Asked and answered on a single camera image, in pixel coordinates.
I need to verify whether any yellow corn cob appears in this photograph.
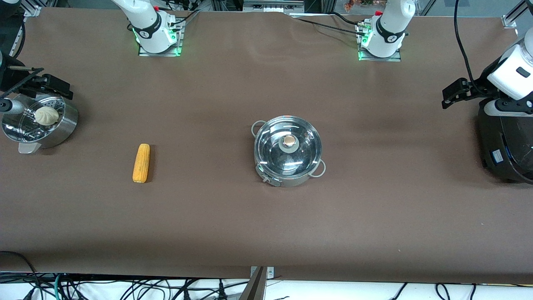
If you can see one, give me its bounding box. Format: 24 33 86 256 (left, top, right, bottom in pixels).
132 144 150 183

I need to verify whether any glass pot lid with knob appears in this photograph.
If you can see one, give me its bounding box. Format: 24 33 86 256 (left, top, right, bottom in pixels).
254 116 322 178

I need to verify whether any steel steamer pot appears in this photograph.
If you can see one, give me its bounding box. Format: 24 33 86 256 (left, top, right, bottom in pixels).
2 92 79 154

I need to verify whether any white steamed bun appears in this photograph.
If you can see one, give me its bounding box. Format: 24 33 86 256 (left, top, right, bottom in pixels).
35 106 60 125

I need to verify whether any black round appliance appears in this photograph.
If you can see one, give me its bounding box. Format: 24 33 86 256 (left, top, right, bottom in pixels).
477 100 533 185

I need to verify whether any metal box behind table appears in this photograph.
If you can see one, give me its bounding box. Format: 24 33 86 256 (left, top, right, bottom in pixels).
243 0 304 13

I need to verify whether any brown slanted beam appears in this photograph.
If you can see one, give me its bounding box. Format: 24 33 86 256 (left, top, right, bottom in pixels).
238 267 267 300

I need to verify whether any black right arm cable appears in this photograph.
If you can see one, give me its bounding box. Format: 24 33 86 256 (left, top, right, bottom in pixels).
0 65 45 95

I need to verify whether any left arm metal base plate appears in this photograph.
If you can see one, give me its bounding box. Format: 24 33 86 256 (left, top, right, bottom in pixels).
358 23 401 62

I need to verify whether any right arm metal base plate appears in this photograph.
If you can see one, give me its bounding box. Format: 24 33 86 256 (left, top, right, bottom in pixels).
138 19 183 57

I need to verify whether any black cable on table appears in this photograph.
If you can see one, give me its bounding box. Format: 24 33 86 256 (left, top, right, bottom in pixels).
327 12 367 28
291 17 367 38

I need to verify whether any black looped floor cable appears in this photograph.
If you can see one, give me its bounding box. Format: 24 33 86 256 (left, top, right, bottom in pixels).
0 250 44 300

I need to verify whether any steel pot with grey handles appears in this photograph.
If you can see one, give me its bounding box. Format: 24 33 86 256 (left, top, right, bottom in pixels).
251 116 326 187

